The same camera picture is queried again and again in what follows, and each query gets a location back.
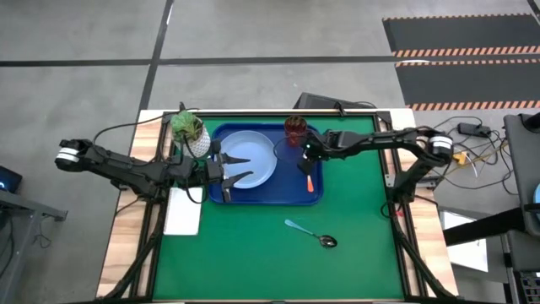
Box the spoon with teal handle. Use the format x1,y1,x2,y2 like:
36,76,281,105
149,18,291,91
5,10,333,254
283,218,338,249

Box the black flat device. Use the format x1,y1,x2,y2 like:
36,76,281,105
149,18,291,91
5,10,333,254
293,92,378,111

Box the black hazard-striped floor mat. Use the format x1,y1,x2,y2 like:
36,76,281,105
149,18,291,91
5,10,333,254
381,14,540,59
394,58,540,112

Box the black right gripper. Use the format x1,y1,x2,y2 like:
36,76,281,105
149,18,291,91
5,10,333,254
297,131,338,177

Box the light blue plate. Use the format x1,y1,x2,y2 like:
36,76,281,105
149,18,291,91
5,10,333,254
217,129,278,190

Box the black device with blue light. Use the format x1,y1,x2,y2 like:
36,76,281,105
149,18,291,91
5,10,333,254
0,165,24,194

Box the black slanted bar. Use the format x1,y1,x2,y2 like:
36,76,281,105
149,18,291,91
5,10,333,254
442,205,527,247

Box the black power adapter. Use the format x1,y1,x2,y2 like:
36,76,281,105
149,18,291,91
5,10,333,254
457,122,492,138

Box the succulent in white pot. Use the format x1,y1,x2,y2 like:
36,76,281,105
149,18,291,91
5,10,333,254
169,109,212,159

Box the dark keyboard device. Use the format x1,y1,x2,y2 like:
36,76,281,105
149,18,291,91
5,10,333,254
513,269,540,304

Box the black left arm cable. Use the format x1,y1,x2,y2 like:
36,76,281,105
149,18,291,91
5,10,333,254
92,100,199,147

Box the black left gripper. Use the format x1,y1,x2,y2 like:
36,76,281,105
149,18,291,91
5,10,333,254
205,139,254,204

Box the grey metal desk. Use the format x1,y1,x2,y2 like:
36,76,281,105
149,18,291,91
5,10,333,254
0,189,68,304

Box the blue plastic tray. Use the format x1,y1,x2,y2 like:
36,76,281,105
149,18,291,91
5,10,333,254
205,122,325,207

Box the white paper sheet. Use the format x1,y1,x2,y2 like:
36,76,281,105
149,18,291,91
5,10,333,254
438,210,489,274

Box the tangled floor cables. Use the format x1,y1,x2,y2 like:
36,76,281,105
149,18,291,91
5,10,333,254
418,115,521,198

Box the white flat box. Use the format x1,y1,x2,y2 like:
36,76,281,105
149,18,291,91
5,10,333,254
163,187,203,236

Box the green table mat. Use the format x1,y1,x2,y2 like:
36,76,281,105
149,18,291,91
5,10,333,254
152,114,405,301

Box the grey side desk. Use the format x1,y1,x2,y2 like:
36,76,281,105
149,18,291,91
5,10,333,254
503,111,540,237

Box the red translucent cup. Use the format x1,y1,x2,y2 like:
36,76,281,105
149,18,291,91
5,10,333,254
283,115,309,148

